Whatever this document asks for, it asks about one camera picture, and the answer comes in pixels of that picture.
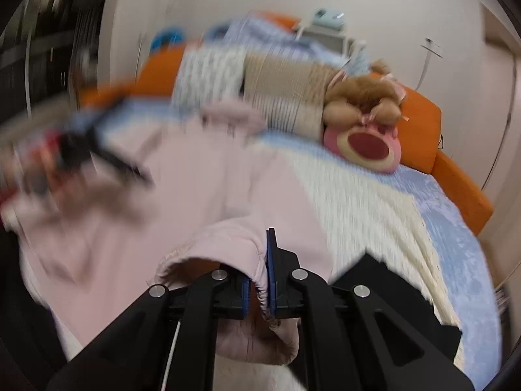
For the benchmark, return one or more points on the light blue bedsheet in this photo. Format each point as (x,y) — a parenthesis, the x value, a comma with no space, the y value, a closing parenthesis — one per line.
(456,252)

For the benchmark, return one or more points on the white door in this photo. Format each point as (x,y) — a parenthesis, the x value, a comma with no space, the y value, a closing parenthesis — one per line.
(498,110)

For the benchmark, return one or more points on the black garment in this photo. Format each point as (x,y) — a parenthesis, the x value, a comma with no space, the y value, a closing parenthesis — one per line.
(386,271)

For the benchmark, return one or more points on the blue white striped pillow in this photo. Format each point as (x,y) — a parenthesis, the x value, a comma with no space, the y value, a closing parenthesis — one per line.
(207,73)

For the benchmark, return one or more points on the teal telephone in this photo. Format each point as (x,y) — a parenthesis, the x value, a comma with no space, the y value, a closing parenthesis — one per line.
(329,17)

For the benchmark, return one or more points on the orange bed frame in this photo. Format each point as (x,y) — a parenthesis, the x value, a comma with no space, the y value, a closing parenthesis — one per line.
(423,130)

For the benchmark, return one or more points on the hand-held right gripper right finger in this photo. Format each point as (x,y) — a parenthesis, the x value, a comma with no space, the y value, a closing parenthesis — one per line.
(272,261)

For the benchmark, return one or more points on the pink bear plush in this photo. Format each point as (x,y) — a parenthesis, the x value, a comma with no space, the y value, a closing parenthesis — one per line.
(366,143)

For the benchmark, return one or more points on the blue round object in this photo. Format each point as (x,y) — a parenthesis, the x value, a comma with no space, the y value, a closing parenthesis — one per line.
(167,40)

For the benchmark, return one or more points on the dark open wardrobe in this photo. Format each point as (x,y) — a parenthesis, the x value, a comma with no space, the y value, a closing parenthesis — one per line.
(44,28)

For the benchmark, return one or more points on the beige striped pillow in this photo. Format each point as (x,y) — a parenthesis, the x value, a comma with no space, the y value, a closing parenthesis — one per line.
(281,89)

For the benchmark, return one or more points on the white nightstand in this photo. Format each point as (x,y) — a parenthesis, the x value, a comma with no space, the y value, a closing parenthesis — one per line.
(325,38)

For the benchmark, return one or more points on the pink hooded sweatshirt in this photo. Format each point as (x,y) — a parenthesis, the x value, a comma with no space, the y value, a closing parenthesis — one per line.
(195,171)

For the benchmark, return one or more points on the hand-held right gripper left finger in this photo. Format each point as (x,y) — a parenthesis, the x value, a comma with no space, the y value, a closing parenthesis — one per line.
(243,302)

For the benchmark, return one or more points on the light blue checked quilt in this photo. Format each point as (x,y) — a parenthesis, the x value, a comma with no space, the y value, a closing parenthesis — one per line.
(268,32)

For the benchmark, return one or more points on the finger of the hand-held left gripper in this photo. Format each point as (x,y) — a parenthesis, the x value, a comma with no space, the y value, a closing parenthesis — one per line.
(122,163)

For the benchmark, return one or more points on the brown teddy bear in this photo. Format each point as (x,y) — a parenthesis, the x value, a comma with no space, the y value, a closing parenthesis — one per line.
(358,93)

